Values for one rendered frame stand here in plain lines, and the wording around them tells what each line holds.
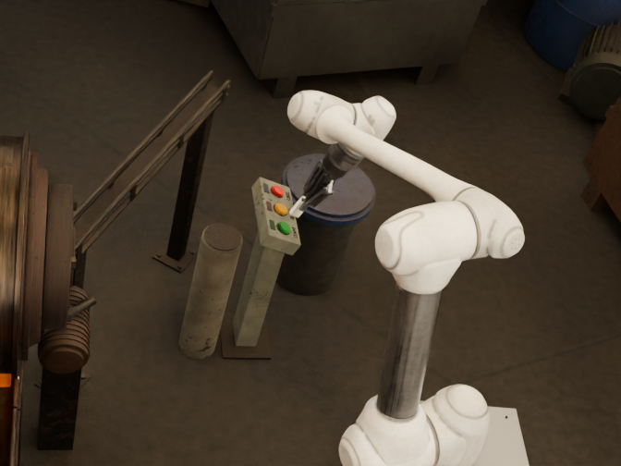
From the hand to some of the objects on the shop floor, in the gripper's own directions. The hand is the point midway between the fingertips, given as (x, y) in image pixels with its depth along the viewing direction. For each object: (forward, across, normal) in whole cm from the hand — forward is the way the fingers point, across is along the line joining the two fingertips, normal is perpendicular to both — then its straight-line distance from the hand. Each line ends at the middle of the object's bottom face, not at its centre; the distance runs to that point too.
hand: (299, 206), depth 279 cm
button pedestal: (+66, -7, +21) cm, 70 cm away
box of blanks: (+47, -184, +73) cm, 204 cm away
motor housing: (+86, +28, -35) cm, 97 cm away
